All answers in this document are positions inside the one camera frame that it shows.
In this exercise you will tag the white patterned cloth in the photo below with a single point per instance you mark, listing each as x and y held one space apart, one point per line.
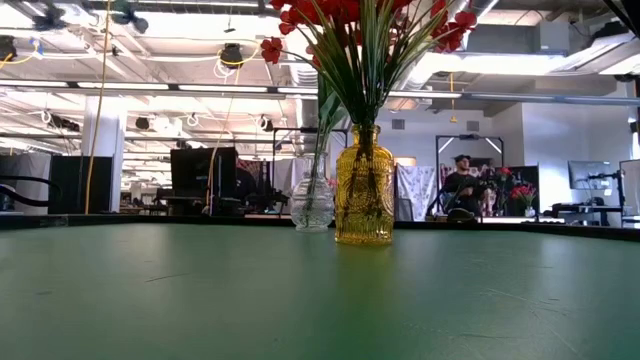
415 190

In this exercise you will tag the black partition panel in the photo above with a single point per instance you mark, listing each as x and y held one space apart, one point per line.
75 182

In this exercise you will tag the red patterned tapestry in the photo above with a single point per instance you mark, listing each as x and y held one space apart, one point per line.
247 165

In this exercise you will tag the wall vent grille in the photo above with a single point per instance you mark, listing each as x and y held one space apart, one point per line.
398 124
472 125

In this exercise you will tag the gray monitor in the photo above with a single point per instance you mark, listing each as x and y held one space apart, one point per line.
590 175

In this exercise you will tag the black ceiling device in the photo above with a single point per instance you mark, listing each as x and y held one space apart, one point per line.
6 47
231 55

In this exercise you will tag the green table mat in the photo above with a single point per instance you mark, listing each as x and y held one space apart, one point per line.
300 310

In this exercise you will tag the yellow glass vase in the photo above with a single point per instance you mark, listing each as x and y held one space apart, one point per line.
364 200

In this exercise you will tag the black monitor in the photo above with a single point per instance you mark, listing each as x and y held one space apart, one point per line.
200 170

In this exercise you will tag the clear glass vase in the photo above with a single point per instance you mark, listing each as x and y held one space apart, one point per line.
312 205

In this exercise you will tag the light gray board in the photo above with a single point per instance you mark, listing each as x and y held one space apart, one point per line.
631 185

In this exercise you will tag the black divider panel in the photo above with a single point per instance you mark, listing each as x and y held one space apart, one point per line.
532 175

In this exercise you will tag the small vase with red flowers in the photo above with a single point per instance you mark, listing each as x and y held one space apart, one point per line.
529 212

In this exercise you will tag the gray curtain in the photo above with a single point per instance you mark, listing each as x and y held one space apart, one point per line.
25 167

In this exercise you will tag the dark desk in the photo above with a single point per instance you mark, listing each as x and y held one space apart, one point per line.
580 209

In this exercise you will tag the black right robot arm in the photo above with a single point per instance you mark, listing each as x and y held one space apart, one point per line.
630 10

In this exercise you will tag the ceiling light strip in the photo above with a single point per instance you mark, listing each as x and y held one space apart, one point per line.
35 83
125 86
225 88

